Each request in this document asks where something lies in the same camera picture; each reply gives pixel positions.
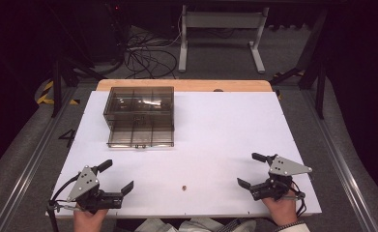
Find yellow and black hazard tape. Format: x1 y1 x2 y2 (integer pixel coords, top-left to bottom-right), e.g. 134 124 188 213
36 79 81 106

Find aluminium floor rail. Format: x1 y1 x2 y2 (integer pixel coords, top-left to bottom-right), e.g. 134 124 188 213
301 89 378 232
0 87 80 232

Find person's right hand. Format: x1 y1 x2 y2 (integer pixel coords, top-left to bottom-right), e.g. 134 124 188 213
261 191 300 227

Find person's light trousers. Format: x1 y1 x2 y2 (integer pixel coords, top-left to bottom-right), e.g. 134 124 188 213
142 217 258 232

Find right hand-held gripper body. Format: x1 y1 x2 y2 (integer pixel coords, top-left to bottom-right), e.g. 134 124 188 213
249 154 313 202

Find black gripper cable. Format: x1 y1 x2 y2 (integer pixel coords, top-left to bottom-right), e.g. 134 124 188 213
289 179 308 218
46 172 81 232

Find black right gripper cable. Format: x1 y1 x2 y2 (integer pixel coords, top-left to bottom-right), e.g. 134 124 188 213
289 179 308 218

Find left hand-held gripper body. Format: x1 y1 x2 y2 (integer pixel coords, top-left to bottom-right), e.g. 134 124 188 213
66 165 124 214

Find white metal stand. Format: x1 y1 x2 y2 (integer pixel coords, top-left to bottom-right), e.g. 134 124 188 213
178 4 271 74

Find black metal stand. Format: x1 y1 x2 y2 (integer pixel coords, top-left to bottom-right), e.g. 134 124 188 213
48 57 108 119
269 9 329 121

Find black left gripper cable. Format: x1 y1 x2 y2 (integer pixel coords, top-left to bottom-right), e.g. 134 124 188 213
46 172 81 232

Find person's white sleeve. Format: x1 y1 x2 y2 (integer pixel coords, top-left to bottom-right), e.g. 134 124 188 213
273 219 312 232

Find smoky clear plastic drawer box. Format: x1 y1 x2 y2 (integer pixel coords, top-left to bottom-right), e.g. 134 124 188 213
102 85 175 131

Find person's left hand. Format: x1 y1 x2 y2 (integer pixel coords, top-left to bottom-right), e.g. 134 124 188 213
73 205 110 232

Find tangle of black floor cables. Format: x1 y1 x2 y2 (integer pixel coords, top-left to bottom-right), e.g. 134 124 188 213
123 24 180 80

